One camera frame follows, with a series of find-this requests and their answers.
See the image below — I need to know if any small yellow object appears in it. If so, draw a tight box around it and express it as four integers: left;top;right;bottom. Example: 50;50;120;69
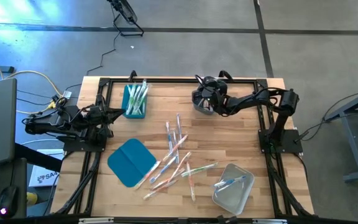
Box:
26;192;39;207

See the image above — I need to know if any teal plastic lid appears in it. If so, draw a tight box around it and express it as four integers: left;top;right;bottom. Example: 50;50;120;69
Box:
107;138;157;188

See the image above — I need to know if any silver aluminium bracket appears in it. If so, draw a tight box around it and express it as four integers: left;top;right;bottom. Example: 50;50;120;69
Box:
78;217;115;224
252;218;288;224

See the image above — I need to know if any teal plastic bin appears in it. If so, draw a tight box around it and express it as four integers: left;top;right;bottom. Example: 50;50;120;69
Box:
121;82;150;119

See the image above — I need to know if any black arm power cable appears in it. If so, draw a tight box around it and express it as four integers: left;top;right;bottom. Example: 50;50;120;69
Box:
296;90;358;141

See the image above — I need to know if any black floor cable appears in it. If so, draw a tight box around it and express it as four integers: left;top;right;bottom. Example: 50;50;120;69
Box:
63;30;119;93

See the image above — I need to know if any green toothbrush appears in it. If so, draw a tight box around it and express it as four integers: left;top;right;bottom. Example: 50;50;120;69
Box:
137;79;148;114
126;83;134;114
131;84;142;115
134;81;145;115
128;83;138;115
181;162;219;179
139;85;150;114
140;93;147;116

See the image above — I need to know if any white cardboard box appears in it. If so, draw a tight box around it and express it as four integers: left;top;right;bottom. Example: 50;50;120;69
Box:
29;148;65;188

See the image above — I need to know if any black diagonal beam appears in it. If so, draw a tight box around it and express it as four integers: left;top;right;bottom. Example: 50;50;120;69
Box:
14;142;63;172

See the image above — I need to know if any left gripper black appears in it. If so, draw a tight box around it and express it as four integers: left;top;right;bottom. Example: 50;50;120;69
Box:
87;95;126;139

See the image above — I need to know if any cream yellow cable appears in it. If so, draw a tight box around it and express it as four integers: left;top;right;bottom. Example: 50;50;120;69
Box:
0;50;68;115

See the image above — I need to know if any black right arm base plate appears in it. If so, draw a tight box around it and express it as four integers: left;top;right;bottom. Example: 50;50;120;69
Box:
258;129;304;154

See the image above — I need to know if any dark grey plastic bin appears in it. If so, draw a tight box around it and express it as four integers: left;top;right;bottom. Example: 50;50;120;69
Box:
193;101;217;116

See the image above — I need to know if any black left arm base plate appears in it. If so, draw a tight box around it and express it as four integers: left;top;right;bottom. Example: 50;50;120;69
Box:
63;128;109;153

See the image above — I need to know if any black computer mouse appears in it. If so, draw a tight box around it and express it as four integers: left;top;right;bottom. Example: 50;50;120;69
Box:
0;185;19;219

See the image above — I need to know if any dark grey desk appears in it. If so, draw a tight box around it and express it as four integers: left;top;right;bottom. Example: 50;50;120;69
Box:
0;157;28;221

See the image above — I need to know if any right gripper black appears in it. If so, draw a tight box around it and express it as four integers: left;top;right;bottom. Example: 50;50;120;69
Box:
191;76;229;116

